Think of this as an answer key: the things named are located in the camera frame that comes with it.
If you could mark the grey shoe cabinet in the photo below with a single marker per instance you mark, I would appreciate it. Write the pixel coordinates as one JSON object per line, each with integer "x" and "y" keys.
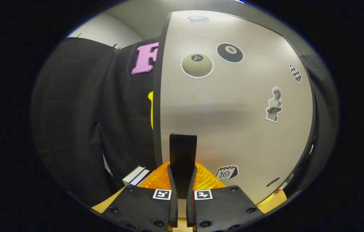
{"x": 157, "y": 112}

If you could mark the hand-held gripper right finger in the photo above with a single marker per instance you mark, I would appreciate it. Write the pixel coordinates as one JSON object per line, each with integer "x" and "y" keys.
{"x": 223, "y": 206}

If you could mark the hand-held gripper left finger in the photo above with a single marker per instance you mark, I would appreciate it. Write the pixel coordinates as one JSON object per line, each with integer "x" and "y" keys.
{"x": 143, "y": 206}

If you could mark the green spine book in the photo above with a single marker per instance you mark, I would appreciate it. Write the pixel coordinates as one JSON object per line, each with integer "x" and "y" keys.
{"x": 133, "y": 175}

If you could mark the black backdrop cloth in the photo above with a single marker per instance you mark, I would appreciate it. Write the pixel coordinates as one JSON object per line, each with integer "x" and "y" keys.
{"x": 72, "y": 112}

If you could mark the white cover book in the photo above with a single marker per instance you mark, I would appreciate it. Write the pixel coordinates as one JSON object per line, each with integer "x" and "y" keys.
{"x": 141, "y": 178}

